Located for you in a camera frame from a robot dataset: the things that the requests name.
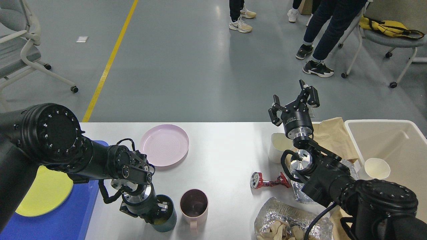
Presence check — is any person in white sneakers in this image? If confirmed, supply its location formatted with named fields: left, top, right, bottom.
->
left=287, top=0, right=302, bottom=23

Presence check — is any grey office chair left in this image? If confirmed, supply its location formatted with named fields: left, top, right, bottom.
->
left=0, top=0, right=79, bottom=111

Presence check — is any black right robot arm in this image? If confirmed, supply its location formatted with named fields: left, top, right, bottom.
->
left=268, top=80, right=427, bottom=240

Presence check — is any dark teal mug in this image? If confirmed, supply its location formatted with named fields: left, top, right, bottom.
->
left=151, top=194, right=177, bottom=232

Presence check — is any white plastic bin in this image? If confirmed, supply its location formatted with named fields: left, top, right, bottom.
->
left=345, top=119, right=427, bottom=221

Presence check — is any pink plate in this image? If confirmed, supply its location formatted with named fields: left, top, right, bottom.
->
left=138, top=124, right=189, bottom=167

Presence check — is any person in black sneakers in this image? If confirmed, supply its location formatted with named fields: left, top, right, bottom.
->
left=296, top=0, right=367, bottom=78

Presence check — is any white paper cup on table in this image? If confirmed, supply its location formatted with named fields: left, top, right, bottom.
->
left=268, top=133, right=294, bottom=164

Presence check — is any blue plastic tray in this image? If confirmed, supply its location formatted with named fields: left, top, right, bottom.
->
left=0, top=140, right=110, bottom=240

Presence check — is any yellow plate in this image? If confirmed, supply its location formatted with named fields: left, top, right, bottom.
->
left=15, top=166, right=73, bottom=217

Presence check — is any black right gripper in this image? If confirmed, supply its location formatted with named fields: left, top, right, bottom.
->
left=269, top=79, right=320, bottom=140

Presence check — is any yellow backpack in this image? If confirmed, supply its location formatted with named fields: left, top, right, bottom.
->
left=359, top=15, right=425, bottom=40

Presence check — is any white paper cup in bin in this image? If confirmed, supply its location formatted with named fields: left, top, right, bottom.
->
left=357, top=158, right=391, bottom=180

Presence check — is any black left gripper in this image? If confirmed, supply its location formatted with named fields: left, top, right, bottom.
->
left=119, top=184, right=170, bottom=220

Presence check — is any grey chair right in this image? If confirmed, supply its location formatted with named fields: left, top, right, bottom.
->
left=341, top=0, right=426, bottom=88

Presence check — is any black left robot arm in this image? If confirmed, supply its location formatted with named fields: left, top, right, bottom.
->
left=0, top=103, right=176, bottom=230

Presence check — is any crumpled silver foil bag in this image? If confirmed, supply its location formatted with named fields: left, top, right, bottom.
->
left=291, top=159, right=359, bottom=204

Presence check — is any cardboard box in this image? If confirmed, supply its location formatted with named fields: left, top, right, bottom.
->
left=298, top=0, right=313, bottom=16

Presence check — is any brown paper bag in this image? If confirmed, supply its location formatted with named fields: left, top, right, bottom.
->
left=313, top=117, right=359, bottom=163

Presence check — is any pink mug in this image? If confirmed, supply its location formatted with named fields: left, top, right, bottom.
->
left=179, top=189, right=209, bottom=234

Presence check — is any crumpled aluminium foil front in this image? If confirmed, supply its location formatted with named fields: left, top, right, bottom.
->
left=254, top=197, right=333, bottom=240

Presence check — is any brown crumpled paper in foil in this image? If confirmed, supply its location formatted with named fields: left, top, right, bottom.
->
left=256, top=220, right=305, bottom=240

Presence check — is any crushed red soda can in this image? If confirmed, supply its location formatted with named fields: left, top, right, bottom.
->
left=250, top=172, right=290, bottom=189

